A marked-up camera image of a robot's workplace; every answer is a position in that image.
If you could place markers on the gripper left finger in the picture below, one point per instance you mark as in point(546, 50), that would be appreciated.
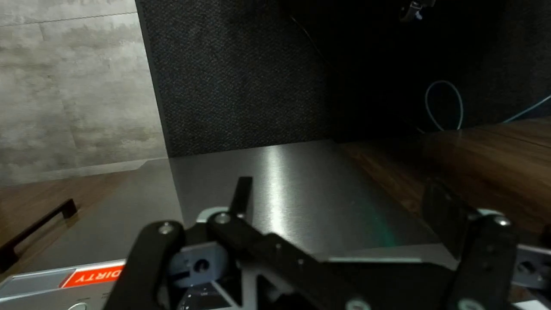
point(148, 262)

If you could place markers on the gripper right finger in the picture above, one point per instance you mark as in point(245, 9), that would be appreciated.
point(482, 267)

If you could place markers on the stainless steel dishwasher door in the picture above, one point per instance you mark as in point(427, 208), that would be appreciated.
point(310, 189)

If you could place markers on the orange and grey magnet sign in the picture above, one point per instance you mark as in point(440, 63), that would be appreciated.
point(64, 277)

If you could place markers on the wooden cabinet door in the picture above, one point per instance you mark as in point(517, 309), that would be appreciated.
point(482, 163)
point(47, 198)

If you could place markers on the dark grey floor mat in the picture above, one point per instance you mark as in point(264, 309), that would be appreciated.
point(241, 77)

